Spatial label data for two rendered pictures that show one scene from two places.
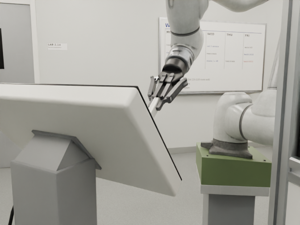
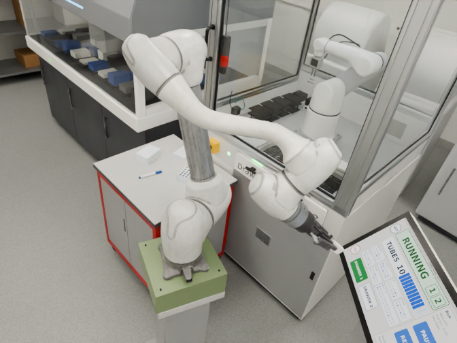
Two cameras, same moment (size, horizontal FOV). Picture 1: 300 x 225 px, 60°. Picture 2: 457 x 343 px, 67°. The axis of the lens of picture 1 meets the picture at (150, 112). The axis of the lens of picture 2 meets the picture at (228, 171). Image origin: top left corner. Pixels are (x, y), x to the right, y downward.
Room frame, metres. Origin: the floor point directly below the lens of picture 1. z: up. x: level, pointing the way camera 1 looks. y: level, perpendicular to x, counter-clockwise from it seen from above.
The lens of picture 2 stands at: (1.56, 0.45, 2.01)
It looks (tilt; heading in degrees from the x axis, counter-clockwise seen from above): 37 degrees down; 236
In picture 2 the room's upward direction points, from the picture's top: 8 degrees clockwise
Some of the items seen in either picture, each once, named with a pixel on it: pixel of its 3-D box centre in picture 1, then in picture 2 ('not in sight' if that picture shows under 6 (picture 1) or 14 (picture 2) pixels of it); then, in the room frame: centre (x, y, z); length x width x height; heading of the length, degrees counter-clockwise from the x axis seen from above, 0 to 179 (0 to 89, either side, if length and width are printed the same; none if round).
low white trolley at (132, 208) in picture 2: not in sight; (166, 218); (0.97, -1.06, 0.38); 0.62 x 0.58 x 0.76; 104
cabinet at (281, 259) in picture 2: not in sight; (294, 203); (0.09, -0.81, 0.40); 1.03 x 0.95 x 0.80; 104
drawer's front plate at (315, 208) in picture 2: not in sight; (300, 203); (0.49, -0.43, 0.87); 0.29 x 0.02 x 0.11; 104
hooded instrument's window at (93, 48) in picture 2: not in sight; (135, 30); (0.67, -2.48, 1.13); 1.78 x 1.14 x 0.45; 104
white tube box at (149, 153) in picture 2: not in sight; (148, 154); (1.01, -1.22, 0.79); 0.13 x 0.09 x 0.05; 32
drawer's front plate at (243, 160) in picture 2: not in sight; (254, 172); (0.57, -0.74, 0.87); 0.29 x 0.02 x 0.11; 104
